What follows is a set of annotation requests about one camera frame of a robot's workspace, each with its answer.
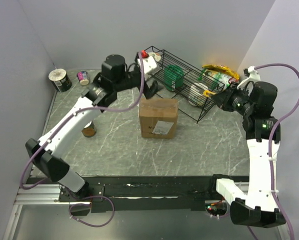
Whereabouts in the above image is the green chips bag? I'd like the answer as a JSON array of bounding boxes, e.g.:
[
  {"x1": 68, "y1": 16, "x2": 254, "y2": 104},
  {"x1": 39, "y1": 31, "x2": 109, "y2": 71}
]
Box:
[{"x1": 201, "y1": 68, "x2": 240, "y2": 90}]

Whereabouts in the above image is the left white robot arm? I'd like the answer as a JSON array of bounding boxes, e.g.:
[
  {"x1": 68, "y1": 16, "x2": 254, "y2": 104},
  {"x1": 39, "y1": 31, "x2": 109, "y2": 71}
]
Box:
[{"x1": 25, "y1": 51, "x2": 161, "y2": 201}]

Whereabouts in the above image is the circuit board with leds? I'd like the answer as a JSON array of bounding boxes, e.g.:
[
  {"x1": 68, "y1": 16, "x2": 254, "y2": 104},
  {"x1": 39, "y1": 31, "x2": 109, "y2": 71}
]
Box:
[{"x1": 206, "y1": 201, "x2": 228, "y2": 217}]

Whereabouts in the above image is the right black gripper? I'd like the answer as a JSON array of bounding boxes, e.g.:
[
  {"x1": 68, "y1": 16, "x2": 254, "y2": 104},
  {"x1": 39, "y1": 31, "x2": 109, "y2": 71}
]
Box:
[{"x1": 211, "y1": 81, "x2": 254, "y2": 116}]

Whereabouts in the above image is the yellow snack bag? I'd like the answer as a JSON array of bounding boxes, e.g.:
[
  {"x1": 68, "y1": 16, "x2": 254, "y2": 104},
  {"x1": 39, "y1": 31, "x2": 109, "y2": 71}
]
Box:
[{"x1": 202, "y1": 64, "x2": 240, "y2": 80}]

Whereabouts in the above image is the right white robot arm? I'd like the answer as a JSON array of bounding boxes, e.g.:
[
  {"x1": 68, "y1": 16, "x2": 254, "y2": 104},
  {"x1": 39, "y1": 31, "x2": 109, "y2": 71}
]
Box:
[{"x1": 208, "y1": 81, "x2": 286, "y2": 228}]

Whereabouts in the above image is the white bowl in rack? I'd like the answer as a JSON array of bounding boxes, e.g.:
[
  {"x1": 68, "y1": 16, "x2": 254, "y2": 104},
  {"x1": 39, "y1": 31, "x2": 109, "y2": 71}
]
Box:
[{"x1": 188, "y1": 83, "x2": 209, "y2": 107}]

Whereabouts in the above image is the brown cardboard express box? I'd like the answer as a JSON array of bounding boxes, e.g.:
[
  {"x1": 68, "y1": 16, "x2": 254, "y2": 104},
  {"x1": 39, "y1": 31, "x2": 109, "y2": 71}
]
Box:
[{"x1": 138, "y1": 97, "x2": 179, "y2": 139}]

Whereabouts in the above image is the purple yogurt cup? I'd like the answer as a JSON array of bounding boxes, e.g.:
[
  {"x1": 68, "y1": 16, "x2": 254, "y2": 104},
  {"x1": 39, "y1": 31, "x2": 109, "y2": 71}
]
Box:
[{"x1": 76, "y1": 70, "x2": 90, "y2": 86}]

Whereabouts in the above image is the brown tin can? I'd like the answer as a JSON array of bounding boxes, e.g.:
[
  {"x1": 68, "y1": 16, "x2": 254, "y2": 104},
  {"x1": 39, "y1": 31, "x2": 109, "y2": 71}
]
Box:
[{"x1": 81, "y1": 121, "x2": 97, "y2": 138}]

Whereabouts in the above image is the yogurt cup in rack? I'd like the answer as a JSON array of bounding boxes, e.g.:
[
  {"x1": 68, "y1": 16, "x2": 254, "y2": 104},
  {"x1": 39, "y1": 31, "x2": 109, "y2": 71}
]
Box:
[{"x1": 148, "y1": 52, "x2": 162, "y2": 63}]

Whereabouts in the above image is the black wire rack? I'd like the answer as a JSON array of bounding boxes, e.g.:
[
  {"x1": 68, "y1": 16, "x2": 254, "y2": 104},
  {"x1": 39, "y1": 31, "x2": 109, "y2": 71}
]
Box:
[{"x1": 145, "y1": 46, "x2": 223, "y2": 123}]

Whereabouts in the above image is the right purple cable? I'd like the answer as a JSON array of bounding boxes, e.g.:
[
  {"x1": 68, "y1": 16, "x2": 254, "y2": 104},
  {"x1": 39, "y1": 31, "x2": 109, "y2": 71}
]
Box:
[{"x1": 246, "y1": 62, "x2": 299, "y2": 240}]

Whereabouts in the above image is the black paper cup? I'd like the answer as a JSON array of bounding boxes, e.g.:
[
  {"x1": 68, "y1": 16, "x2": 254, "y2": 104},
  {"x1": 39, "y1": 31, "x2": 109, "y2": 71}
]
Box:
[{"x1": 48, "y1": 68, "x2": 72, "y2": 93}]

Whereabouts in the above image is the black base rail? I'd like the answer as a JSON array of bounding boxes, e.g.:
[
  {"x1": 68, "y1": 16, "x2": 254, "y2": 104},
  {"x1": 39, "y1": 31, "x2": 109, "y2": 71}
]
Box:
[{"x1": 26, "y1": 174, "x2": 253, "y2": 214}]

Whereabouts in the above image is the green plastic cup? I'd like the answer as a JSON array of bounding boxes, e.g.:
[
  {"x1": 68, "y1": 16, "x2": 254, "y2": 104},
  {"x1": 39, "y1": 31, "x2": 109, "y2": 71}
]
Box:
[{"x1": 163, "y1": 64, "x2": 184, "y2": 92}]

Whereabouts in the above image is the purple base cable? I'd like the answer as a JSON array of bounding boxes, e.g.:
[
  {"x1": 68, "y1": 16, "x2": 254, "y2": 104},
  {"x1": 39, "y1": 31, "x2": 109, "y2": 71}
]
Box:
[{"x1": 68, "y1": 194, "x2": 119, "y2": 228}]

